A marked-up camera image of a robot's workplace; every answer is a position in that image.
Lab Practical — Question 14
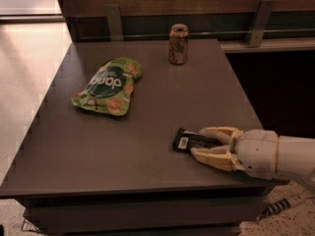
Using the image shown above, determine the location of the dark cabinet drawer front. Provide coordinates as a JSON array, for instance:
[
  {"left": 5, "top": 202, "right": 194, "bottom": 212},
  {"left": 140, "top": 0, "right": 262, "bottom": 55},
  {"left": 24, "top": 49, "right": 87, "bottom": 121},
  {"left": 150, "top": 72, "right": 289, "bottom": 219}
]
[{"left": 25, "top": 197, "right": 266, "bottom": 235}]

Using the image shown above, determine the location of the horizontal metal rail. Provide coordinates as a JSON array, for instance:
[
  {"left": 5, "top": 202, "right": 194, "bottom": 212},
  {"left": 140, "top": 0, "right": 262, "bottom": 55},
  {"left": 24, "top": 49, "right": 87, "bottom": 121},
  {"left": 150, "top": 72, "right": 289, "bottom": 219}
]
[{"left": 81, "top": 29, "right": 315, "bottom": 41}]

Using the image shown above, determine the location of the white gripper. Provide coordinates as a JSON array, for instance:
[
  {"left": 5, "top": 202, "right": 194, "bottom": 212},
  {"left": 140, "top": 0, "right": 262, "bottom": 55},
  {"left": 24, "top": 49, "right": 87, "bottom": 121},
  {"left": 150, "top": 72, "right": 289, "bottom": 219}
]
[{"left": 190, "top": 127, "right": 279, "bottom": 180}]

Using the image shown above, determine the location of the striped black white cable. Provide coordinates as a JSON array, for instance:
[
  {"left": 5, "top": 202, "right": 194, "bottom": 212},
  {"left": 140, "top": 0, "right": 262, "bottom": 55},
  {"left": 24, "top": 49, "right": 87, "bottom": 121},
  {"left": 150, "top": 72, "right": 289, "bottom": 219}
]
[{"left": 256, "top": 194, "right": 308, "bottom": 221}]

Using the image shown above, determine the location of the left metal bracket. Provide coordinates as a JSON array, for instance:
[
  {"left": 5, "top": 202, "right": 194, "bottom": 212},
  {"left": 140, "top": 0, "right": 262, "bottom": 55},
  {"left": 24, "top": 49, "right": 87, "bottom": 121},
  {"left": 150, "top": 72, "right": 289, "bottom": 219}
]
[{"left": 105, "top": 4, "right": 123, "bottom": 41}]

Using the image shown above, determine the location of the black rxbar chocolate wrapper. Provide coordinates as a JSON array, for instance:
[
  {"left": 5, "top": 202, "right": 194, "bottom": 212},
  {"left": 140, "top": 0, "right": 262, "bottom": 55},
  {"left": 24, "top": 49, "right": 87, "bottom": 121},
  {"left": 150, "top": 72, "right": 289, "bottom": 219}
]
[{"left": 172, "top": 128, "right": 221, "bottom": 152}]

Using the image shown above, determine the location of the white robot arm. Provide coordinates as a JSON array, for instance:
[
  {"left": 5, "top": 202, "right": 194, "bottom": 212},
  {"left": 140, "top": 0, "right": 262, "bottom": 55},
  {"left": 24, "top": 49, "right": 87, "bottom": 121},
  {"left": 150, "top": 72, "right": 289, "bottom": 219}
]
[{"left": 190, "top": 127, "right": 315, "bottom": 191}]

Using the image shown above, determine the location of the orange soda can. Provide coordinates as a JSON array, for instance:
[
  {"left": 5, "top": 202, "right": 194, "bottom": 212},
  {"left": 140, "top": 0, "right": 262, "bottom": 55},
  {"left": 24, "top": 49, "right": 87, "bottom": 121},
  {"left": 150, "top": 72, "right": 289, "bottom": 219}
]
[{"left": 168, "top": 24, "right": 189, "bottom": 65}]

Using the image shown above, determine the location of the right metal bracket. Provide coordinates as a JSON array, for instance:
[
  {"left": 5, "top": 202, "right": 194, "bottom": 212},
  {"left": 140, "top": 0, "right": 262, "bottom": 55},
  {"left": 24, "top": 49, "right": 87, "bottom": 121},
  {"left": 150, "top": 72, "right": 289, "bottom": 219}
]
[{"left": 245, "top": 0, "right": 276, "bottom": 48}]

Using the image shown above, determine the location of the green snack bag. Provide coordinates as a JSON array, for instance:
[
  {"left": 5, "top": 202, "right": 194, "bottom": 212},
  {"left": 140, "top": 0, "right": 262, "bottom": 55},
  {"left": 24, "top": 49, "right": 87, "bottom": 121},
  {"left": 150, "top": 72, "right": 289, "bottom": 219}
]
[{"left": 71, "top": 57, "right": 142, "bottom": 116}]

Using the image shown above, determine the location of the metal bracket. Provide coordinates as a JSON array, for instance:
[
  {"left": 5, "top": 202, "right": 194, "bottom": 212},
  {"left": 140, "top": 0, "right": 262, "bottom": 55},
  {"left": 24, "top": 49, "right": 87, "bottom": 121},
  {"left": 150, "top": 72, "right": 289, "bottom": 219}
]
[
  {"left": 245, "top": 0, "right": 276, "bottom": 48},
  {"left": 105, "top": 4, "right": 123, "bottom": 41}
]

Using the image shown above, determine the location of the wire rack corner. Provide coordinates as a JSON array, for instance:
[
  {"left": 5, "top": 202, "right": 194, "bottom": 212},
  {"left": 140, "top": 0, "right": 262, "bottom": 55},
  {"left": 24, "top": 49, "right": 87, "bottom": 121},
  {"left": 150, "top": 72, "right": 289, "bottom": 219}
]
[{"left": 21, "top": 219, "right": 40, "bottom": 233}]

